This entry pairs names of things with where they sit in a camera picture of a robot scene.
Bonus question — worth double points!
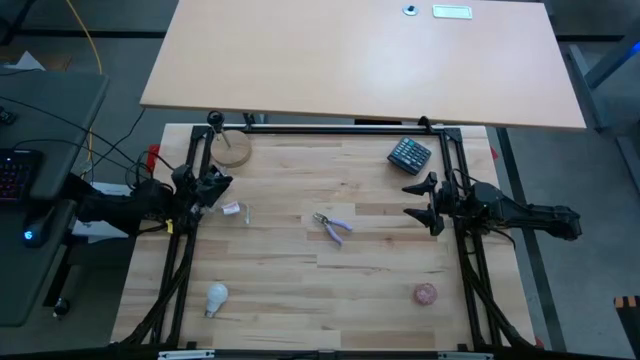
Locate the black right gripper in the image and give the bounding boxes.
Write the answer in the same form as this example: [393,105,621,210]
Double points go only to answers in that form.
[400,172,474,237]

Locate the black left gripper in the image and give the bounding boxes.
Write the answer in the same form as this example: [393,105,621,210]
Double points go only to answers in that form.
[172,164,235,221]

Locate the wooden base table lamp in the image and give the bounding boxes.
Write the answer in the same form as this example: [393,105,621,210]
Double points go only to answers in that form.
[206,110,253,169]

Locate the white lightbulb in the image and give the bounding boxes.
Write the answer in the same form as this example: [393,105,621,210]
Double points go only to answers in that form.
[203,283,230,319]

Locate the purple handled pliers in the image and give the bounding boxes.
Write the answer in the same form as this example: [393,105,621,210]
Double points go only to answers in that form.
[312,212,354,246]

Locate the black calculator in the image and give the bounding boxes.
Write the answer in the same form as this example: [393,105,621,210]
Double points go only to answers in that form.
[386,136,433,177]

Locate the pink round scrubber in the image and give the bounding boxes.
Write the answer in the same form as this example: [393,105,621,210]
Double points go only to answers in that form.
[412,282,439,307]

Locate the white printed paper sheet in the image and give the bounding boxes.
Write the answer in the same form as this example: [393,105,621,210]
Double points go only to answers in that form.
[72,182,132,245]

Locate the light wooden desk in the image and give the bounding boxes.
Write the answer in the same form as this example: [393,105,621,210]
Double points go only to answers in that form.
[139,0,587,131]

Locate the black computer mouse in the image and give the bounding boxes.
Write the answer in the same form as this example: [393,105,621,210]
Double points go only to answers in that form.
[21,205,57,250]

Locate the dark grey side desk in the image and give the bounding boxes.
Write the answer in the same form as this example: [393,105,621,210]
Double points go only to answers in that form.
[0,69,110,329]

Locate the white desk plate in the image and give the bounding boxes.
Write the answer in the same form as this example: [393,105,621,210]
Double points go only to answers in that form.
[432,4,474,20]

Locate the backlit black keyboard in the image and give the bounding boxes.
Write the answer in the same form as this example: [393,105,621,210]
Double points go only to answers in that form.
[0,147,44,202]

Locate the brown cardboard sheet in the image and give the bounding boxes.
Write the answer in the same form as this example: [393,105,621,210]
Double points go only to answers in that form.
[0,47,71,74]

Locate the grey metal table leg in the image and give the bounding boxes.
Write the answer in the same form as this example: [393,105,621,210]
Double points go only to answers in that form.
[567,29,640,134]

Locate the orange striped black object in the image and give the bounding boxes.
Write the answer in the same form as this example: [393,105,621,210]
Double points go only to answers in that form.
[613,294,640,360]

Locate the white crumpled paper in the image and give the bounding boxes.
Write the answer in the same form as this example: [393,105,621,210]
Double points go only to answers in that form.
[9,49,46,71]

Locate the black floor cable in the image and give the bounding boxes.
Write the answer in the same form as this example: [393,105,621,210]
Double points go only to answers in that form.
[91,106,147,170]

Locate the black aluminium table frame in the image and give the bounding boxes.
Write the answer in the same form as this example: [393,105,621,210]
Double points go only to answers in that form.
[110,115,547,360]

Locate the silver aluminium rail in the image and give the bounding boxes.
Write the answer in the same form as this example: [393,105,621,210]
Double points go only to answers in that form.
[219,123,431,130]

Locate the silver metal bracket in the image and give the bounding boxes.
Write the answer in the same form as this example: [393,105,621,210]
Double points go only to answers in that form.
[158,349,216,360]
[437,351,494,360]

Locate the yellow cable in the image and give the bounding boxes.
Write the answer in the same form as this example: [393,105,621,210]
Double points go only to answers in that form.
[64,0,104,164]

